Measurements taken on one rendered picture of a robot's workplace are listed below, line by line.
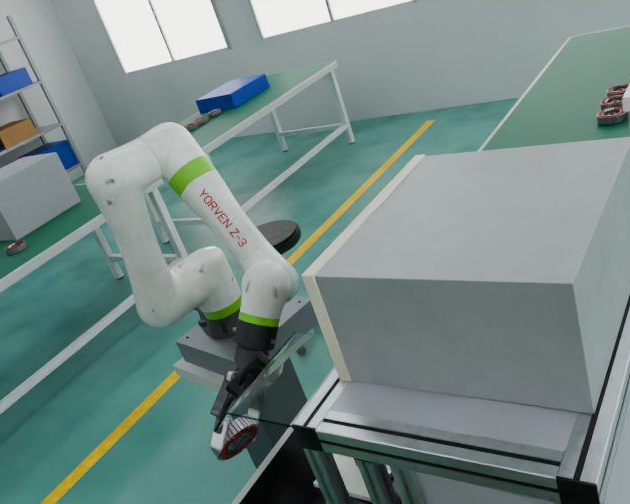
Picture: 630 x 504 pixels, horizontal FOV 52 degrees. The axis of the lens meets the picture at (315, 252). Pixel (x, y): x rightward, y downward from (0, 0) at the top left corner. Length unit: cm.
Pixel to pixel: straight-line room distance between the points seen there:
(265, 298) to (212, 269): 44
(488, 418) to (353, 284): 26
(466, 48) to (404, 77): 67
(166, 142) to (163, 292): 40
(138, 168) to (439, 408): 92
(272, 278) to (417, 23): 492
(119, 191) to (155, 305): 36
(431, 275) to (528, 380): 19
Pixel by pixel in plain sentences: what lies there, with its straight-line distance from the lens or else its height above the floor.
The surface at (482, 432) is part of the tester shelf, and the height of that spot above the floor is 111.
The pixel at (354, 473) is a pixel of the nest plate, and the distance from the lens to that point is 140.
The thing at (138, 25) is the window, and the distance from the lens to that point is 812.
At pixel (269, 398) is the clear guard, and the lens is 119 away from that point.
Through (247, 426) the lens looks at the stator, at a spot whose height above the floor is 87.
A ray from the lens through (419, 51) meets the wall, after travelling 621.
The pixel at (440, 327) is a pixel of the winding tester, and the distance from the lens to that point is 91.
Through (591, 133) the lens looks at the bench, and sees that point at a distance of 281.
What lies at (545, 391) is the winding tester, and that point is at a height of 115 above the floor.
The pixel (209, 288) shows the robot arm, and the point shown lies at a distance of 183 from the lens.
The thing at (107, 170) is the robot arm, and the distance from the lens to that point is 156.
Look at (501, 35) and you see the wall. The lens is 593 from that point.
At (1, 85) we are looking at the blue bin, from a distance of 788.
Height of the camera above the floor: 175
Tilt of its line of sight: 25 degrees down
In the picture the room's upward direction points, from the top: 20 degrees counter-clockwise
